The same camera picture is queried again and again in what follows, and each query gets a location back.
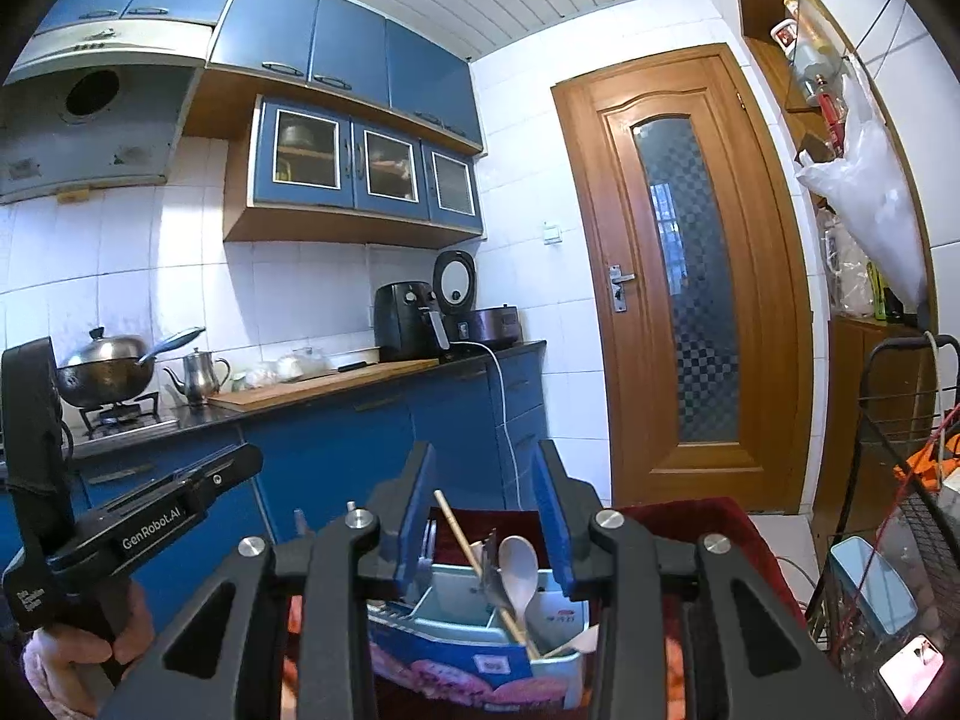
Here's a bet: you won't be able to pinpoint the steel kettle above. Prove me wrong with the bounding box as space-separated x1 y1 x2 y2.
166 348 231 405

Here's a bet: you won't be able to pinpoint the smartphone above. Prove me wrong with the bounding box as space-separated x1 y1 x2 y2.
878 634 946 715

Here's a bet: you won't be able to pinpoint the wooden cutting board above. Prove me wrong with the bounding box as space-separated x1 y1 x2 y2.
208 359 439 413

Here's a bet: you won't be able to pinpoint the red floral blanket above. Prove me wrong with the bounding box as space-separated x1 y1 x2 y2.
280 497 804 720

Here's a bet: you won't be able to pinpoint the wooden door with glass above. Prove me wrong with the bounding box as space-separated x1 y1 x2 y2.
553 44 814 514

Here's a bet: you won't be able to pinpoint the range hood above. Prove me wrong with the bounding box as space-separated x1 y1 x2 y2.
2 18 213 203

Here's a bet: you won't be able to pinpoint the rice cooker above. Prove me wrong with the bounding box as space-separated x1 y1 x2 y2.
433 250 523 349

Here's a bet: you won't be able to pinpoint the black wire cart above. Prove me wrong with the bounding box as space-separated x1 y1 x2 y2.
805 333 958 718

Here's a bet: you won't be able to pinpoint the white power cable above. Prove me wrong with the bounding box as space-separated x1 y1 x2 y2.
449 340 527 511

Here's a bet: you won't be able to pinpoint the blue wall cabinets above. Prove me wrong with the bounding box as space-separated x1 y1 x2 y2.
29 0 483 249

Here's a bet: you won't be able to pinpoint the left hand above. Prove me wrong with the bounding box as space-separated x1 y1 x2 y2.
21 580 155 718

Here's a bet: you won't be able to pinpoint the blue lower kitchen cabinets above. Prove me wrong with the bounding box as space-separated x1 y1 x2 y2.
70 343 548 628

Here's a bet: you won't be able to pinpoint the white plastic spoon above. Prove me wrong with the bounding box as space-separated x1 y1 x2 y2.
498 535 539 631

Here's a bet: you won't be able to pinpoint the wooden shelf niche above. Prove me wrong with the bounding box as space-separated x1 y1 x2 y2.
734 0 958 550

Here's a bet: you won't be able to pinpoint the steel wok with lid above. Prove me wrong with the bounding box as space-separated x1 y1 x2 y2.
57 327 205 410

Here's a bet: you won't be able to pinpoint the left wooden chopstick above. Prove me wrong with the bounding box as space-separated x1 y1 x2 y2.
433 488 539 660

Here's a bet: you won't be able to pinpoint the white plastic bag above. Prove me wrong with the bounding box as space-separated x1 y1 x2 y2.
796 64 928 312

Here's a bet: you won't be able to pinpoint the black air fryer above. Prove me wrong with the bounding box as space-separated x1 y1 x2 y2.
373 281 451 362

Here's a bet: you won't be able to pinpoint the blue printed cardboard box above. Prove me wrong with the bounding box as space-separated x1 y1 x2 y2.
368 605 584 713

